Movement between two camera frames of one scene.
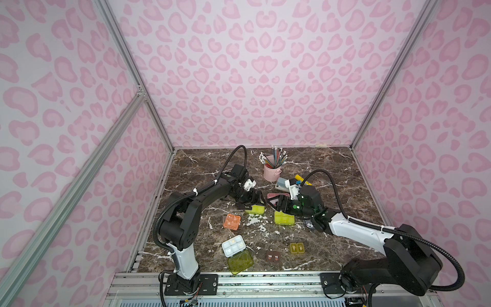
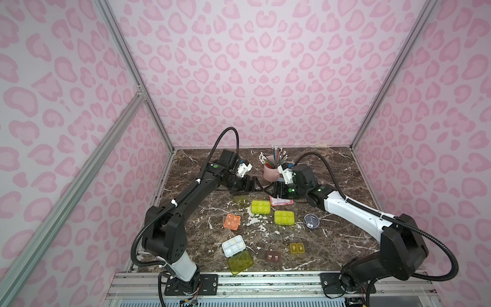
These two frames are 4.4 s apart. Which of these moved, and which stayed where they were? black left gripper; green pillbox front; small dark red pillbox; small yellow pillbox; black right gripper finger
Moved: black right gripper finger; black left gripper
Stayed: small dark red pillbox; green pillbox front; small yellow pillbox
